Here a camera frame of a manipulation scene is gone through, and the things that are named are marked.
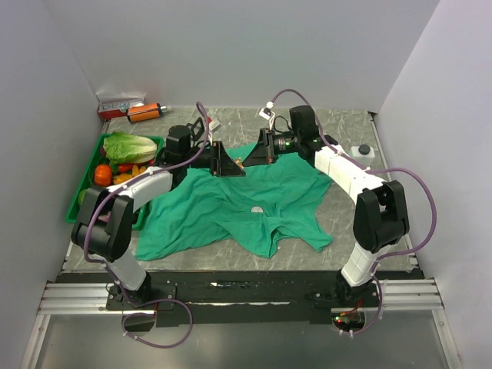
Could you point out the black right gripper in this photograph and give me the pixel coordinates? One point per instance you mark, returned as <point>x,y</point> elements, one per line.
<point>262,154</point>

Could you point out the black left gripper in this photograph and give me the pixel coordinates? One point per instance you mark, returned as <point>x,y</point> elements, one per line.
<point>220,163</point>

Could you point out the gold brooch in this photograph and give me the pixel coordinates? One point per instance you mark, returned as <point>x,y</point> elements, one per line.
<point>239,162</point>

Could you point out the green garment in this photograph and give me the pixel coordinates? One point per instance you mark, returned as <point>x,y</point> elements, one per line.
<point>205,209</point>

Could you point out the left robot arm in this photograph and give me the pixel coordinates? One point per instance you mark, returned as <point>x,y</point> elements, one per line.
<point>104,224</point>

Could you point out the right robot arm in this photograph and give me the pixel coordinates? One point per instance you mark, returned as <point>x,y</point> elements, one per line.
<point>380,214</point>

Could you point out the orange cylindrical tool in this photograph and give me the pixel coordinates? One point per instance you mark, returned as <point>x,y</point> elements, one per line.
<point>141,113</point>

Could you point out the red chili toy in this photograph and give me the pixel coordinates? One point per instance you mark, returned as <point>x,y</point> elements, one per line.
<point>124,168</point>

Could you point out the white bottle grey cap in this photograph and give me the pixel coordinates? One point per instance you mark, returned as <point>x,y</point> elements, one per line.
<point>362,154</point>

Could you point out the yellow pepper toy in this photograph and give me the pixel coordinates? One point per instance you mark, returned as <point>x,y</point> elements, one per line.
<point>120,178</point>

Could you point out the green lettuce toy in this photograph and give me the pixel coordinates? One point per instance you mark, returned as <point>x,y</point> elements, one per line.
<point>124,148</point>

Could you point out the orange pepper toy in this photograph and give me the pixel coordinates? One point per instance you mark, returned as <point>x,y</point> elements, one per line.
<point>103,175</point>

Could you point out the red white box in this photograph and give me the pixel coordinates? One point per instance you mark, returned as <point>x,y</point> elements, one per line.
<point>117,109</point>

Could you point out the green plastic tray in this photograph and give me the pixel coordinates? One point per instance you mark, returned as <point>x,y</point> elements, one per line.
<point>86,182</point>

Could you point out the green pepper toy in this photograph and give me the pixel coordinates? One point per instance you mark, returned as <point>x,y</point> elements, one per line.
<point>81,196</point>

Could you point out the black wire stand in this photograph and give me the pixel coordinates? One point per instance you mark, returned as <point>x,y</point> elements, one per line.
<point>197,129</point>

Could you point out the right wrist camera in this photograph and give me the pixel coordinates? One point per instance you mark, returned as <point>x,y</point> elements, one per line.
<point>267,113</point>

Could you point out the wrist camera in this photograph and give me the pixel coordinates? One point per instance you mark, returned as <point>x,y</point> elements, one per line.
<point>213,126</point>
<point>267,113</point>

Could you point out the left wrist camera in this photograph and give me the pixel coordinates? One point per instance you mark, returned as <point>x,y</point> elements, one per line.
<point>213,126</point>

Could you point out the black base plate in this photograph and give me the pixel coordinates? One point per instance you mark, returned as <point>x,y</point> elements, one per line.
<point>235,297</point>

